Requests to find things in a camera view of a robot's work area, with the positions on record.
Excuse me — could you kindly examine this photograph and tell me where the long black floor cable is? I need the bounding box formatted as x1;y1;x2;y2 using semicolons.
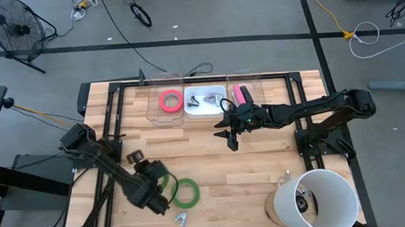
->
99;0;168;77

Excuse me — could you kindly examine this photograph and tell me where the yellow rod black knob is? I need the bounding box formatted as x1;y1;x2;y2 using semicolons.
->
2;93;71;131

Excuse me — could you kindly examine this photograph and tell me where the white floor cable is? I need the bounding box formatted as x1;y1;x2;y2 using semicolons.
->
347;19;405;61

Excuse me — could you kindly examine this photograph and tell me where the pink stapler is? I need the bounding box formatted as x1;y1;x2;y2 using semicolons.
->
231;84;245;107

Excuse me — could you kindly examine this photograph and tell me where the black metal table frame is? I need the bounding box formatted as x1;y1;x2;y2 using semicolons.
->
53;63;367;227

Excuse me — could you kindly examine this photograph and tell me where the grey cable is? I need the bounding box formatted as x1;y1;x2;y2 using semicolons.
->
183;61;215;79

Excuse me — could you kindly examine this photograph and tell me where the clear plastic bin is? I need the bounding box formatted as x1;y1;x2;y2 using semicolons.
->
225;66;265;109
142;71;188;129

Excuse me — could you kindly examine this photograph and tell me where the yellow extension cable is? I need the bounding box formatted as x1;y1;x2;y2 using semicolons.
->
313;0;356;44

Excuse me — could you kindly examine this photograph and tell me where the large green tape roll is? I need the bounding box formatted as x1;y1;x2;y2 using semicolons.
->
170;177;202;210

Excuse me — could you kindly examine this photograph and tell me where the white plastic bin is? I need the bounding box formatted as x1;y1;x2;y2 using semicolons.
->
181;84;229;121

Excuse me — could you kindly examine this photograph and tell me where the small green tape roll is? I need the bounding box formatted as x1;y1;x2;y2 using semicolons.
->
159;172;171;191

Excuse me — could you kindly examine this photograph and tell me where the black coiled cable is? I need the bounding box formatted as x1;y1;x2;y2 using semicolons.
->
129;1;153;29

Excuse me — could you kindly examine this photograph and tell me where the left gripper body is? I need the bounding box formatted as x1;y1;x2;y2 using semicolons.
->
133;158;170;186

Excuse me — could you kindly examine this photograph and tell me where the red tape roll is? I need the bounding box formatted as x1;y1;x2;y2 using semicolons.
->
158;89;185;114

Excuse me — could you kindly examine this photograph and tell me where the black floor fan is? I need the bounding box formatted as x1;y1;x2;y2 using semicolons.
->
0;0;61;78

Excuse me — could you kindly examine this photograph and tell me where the silver staple remover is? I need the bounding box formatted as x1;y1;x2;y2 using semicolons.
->
213;92;225;109
174;211;190;227

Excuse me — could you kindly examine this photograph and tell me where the clear lamp cable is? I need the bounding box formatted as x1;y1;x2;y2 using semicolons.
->
276;168;296;188

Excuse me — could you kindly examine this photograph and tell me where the white cable bundle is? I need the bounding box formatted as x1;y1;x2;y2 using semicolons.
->
69;0;111;22

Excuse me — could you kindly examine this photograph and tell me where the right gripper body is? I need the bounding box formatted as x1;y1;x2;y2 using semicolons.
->
222;102;267;152

